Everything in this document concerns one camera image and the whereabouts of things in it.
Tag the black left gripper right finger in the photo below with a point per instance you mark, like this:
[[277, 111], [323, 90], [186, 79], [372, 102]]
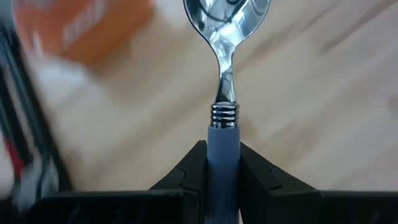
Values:
[[295, 208]]

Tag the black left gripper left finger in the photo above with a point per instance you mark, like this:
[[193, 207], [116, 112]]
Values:
[[140, 207]]

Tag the orange plastic bin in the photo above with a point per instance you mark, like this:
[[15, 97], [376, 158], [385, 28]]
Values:
[[102, 34]]

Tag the black aluminium table frame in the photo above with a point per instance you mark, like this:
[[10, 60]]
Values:
[[34, 124]]

